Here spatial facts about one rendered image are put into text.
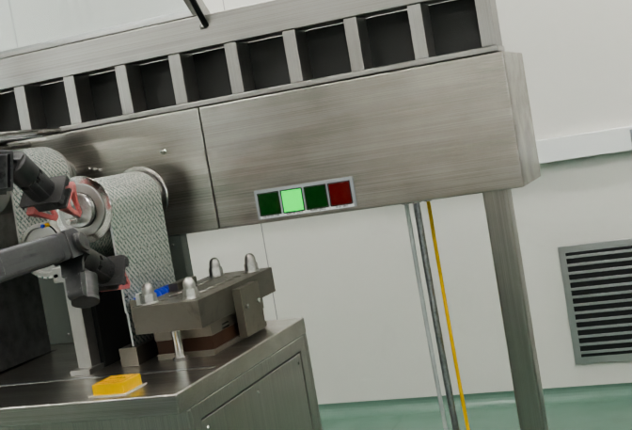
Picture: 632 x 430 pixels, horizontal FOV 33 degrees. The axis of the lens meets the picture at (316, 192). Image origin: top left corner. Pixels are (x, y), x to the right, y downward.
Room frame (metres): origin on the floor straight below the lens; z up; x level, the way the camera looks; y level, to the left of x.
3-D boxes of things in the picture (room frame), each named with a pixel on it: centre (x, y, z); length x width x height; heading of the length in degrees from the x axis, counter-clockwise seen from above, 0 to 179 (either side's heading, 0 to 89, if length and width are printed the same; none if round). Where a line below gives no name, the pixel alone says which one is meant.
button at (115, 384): (2.05, 0.44, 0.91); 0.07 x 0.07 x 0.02; 69
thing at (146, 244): (2.42, 0.41, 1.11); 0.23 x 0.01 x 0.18; 159
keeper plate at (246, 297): (2.39, 0.19, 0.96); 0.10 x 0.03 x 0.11; 159
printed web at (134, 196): (2.49, 0.59, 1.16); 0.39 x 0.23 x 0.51; 69
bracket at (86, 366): (2.30, 0.56, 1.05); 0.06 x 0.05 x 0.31; 159
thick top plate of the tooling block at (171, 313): (2.41, 0.28, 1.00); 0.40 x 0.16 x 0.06; 159
